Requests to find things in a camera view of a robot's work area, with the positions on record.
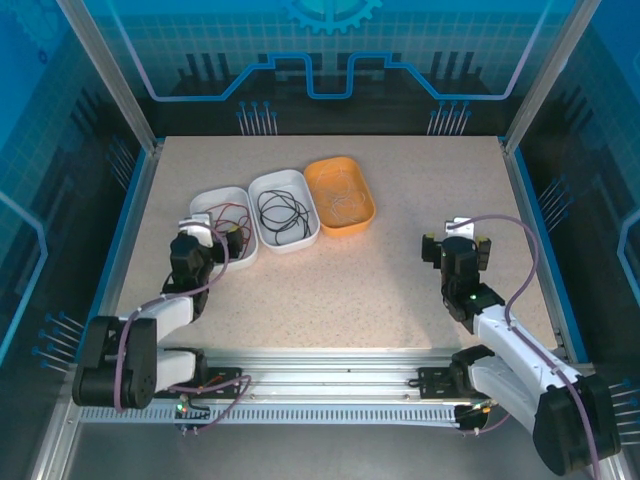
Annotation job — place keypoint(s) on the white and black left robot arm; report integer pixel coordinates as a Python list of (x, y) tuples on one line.
[(170, 312)]

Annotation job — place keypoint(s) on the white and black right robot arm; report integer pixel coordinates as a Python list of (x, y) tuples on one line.
[(515, 357)]

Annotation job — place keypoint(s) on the white plastic container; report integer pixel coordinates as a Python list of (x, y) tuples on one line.
[(248, 262), (287, 248)]

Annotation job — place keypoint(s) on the orange plastic container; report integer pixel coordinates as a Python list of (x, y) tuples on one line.
[(350, 229)]

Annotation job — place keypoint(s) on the aluminium table side rail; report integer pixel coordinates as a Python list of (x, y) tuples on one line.
[(127, 250), (527, 200)]

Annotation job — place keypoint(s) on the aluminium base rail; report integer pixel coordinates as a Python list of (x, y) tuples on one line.
[(325, 370)]

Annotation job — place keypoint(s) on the aluminium frame post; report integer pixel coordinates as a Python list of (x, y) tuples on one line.
[(548, 75), (112, 75)]

